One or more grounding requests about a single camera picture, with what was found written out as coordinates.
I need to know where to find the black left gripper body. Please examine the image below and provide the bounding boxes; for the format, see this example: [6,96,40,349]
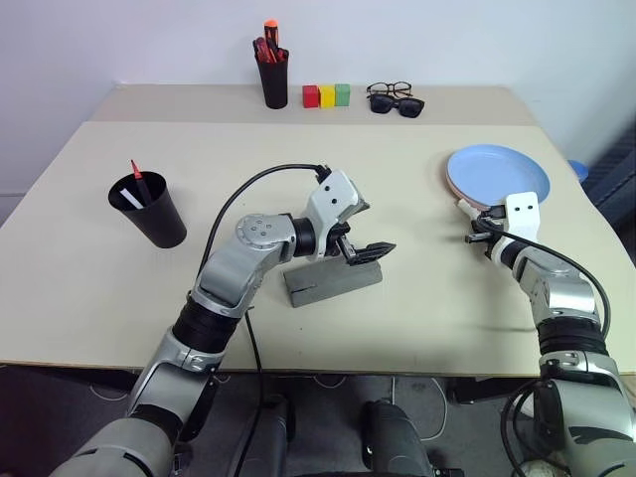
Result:
[325,221,362,267]

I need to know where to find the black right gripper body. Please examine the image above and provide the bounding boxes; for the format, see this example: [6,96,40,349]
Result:
[464,218,501,245]

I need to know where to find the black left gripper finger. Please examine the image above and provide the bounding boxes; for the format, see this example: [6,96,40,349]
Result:
[349,248,392,266]
[357,240,398,256]

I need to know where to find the grey glasses case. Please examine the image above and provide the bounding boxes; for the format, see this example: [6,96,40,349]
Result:
[281,257,384,309]

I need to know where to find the blue plate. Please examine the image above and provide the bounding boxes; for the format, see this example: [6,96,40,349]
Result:
[445,143,552,208]

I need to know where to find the red and black marker pen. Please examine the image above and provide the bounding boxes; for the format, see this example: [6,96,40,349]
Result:
[129,159,153,206]

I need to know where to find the pink plate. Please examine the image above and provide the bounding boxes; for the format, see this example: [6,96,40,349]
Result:
[444,163,498,213]

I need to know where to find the blue round object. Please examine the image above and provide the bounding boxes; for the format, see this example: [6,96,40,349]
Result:
[565,158,590,183]

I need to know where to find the black sunglasses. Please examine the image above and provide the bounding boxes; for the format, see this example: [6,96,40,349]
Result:
[368,94,425,119]

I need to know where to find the brown thin-rimmed glasses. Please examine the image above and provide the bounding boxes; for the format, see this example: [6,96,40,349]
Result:
[366,80,415,100]

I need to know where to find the black pen holder cup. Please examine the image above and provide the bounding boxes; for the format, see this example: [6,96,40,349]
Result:
[255,49,290,110]

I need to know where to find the dark rounded shape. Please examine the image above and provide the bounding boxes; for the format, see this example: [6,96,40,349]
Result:
[365,399,433,477]
[238,397,297,477]

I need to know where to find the black tapered cup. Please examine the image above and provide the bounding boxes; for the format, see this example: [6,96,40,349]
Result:
[107,170,189,249]

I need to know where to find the orange-capped black marker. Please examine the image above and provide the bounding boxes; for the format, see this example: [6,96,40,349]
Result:
[262,18,281,64]

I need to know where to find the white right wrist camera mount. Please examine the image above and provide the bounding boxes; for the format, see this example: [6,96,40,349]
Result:
[499,191,542,244]

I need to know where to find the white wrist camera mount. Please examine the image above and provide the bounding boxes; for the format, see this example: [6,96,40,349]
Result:
[305,168,372,259]
[499,191,542,244]

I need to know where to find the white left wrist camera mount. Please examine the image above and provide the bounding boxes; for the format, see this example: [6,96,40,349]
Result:
[305,168,372,259]

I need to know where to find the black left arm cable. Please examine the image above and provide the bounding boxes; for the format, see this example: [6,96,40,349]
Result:
[196,161,333,477]

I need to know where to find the white floor cable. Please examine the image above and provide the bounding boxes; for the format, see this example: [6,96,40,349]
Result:
[390,375,448,441]

